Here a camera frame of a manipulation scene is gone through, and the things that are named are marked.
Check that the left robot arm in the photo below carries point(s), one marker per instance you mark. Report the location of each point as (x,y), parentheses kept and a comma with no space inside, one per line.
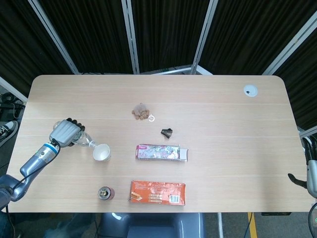
(34,161)

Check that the black binder clip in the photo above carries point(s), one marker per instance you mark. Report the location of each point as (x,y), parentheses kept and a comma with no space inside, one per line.
(167,133)

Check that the white partition post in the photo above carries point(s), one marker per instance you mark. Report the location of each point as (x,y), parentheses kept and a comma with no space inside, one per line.
(54,37)
(130,37)
(203,37)
(289,47)
(12,89)

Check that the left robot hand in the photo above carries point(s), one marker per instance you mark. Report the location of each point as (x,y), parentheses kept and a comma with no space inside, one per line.
(64,131)

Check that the orange snack box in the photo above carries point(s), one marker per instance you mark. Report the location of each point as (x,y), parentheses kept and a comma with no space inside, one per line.
(158,192)

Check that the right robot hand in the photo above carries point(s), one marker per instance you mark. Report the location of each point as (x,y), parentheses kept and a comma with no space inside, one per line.
(312,173)

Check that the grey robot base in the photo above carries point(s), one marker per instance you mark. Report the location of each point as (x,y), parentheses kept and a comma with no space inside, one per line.
(153,225)

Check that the red beverage can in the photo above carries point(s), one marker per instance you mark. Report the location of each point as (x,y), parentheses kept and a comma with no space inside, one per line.
(106,194)

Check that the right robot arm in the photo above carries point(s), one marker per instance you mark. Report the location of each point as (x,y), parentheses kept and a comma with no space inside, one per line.
(314,223)

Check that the floral toothpaste box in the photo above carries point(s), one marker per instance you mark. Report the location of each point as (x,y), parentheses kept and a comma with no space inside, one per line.
(158,152)

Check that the black and white sneaker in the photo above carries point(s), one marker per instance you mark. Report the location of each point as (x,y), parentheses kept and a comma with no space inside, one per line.
(8,131)

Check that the black curtain panel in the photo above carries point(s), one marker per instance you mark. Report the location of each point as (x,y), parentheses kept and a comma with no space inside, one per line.
(168,32)
(19,44)
(91,34)
(302,86)
(252,32)

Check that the transparent plastic water bottle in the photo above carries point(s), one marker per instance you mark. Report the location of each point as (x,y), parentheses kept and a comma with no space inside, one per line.
(85,141)

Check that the white floral paper cup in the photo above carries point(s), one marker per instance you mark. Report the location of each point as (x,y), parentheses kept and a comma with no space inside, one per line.
(101,152)

